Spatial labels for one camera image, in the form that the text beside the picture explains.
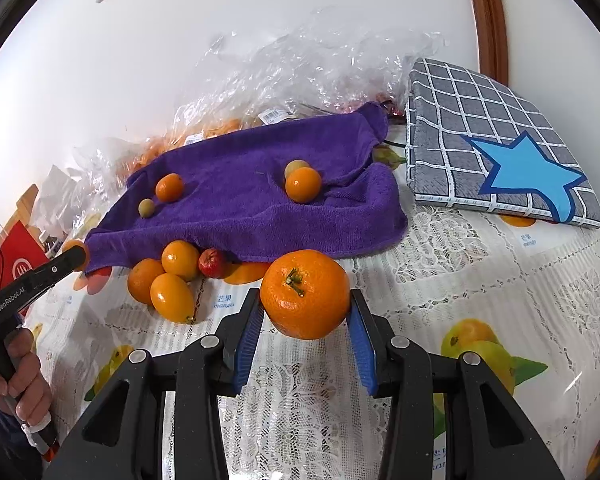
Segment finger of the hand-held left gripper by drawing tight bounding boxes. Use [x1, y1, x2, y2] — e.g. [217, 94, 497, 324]
[30, 247, 89, 288]

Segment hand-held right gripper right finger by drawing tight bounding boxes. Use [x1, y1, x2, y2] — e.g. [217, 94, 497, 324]
[349, 289, 566, 480]

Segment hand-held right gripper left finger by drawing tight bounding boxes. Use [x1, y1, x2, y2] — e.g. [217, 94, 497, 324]
[42, 287, 266, 480]

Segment small orange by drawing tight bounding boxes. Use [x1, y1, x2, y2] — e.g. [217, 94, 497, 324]
[155, 173, 185, 204]
[161, 240, 201, 282]
[285, 167, 323, 204]
[127, 258, 166, 305]
[61, 239, 91, 273]

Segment large mandarin orange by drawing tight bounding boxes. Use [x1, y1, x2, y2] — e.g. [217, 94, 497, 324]
[260, 249, 352, 340]

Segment person's left forearm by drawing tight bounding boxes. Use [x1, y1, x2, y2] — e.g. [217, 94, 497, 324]
[0, 395, 41, 480]

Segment clear plastic bag red fruits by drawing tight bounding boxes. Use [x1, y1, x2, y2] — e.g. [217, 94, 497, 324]
[330, 90, 406, 117]

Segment person's left hand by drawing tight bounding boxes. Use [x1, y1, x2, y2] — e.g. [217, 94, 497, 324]
[0, 329, 54, 427]

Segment red paper bag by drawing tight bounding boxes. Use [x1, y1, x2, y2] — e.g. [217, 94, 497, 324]
[0, 221, 48, 293]

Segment wooden box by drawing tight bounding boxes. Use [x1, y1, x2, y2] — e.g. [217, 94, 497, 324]
[10, 184, 40, 226]

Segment white plastic bag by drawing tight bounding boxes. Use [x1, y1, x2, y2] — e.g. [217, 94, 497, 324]
[32, 164, 81, 231]

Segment oval kumquat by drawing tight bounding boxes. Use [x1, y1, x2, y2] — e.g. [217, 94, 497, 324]
[150, 272, 197, 324]

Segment small red fruit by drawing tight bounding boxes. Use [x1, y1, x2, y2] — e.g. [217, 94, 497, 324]
[198, 248, 228, 278]

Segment purple towel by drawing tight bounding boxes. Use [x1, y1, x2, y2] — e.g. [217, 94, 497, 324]
[83, 101, 408, 277]

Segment grey checked cushion blue star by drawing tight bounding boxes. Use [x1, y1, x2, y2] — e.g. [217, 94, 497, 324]
[405, 57, 600, 231]

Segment crumpled clear plastic bag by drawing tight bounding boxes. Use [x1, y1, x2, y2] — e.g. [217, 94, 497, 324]
[172, 7, 446, 126]

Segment brown wooden door frame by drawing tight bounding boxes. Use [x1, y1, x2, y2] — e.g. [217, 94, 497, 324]
[462, 0, 510, 83]

